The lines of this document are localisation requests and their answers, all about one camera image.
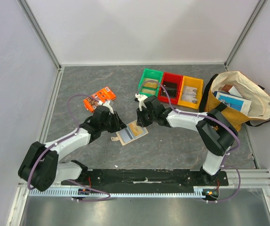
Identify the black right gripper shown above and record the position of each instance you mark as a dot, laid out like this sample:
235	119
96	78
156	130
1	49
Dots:
144	116

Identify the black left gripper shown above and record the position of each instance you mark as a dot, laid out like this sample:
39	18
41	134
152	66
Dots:
119	125

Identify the beige card holder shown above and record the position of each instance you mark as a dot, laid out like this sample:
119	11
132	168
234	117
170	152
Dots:
129	134

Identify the gold card from holder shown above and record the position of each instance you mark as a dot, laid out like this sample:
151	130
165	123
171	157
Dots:
136	131

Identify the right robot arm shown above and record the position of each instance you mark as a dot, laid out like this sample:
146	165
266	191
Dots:
214	129

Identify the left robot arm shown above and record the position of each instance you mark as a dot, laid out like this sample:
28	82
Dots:
41	166

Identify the gold card in green bin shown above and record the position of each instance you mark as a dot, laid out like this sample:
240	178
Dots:
151	83

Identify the black card in red bin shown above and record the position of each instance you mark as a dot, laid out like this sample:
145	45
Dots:
169	85

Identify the white vip card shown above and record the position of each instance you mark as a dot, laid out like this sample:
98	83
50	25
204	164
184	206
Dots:
189	98
190	90

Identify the green plastic bin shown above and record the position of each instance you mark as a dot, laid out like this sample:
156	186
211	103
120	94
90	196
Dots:
151	74

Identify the orange snack box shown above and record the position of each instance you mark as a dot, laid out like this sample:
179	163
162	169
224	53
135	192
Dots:
103	95

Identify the red plastic bin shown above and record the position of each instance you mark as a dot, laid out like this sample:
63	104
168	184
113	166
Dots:
176	78

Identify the yellow plastic bin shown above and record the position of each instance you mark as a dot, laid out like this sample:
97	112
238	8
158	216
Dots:
191	82

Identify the brown box in bag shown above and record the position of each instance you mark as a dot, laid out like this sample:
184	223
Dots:
226	88

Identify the blue white box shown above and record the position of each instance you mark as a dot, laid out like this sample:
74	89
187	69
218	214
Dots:
234	102

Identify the yellow canvas tote bag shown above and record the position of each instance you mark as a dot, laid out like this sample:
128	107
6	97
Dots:
242	87

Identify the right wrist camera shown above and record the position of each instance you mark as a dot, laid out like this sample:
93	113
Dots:
141	98

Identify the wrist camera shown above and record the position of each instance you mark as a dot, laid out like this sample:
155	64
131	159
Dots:
108	104
141	98

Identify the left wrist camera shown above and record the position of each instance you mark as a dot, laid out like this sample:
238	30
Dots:
108	104

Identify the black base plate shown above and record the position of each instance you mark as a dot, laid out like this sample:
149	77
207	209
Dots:
109	178

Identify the white slotted cable duct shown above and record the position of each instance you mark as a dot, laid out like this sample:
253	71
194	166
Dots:
133	192

